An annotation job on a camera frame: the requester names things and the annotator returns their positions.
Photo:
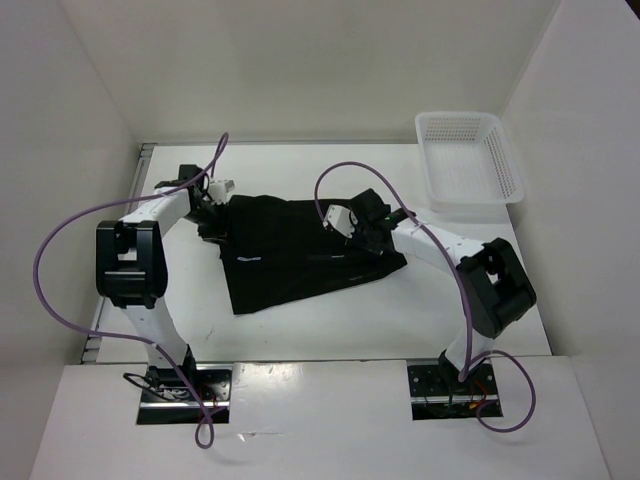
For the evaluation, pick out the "white plastic basket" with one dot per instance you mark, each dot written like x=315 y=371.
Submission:
x=468 y=162

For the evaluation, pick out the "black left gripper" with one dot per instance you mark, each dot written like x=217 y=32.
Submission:
x=221 y=230

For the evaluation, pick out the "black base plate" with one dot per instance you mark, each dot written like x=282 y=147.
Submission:
x=435 y=395
x=167 y=401

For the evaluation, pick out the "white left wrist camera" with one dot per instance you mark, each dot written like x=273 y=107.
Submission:
x=219 y=191

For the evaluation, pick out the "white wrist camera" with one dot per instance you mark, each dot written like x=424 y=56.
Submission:
x=341 y=220
x=219 y=191

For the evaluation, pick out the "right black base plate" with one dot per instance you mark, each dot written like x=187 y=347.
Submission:
x=435 y=395

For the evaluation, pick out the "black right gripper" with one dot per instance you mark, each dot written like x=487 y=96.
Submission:
x=355 y=241

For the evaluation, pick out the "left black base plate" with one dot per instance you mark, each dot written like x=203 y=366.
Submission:
x=167 y=401

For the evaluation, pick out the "black shorts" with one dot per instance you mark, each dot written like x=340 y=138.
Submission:
x=277 y=251

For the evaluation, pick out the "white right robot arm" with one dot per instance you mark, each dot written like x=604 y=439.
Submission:
x=495 y=289

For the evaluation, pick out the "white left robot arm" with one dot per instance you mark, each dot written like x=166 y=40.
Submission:
x=131 y=268

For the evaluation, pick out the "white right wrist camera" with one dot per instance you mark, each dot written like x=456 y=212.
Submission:
x=341 y=220

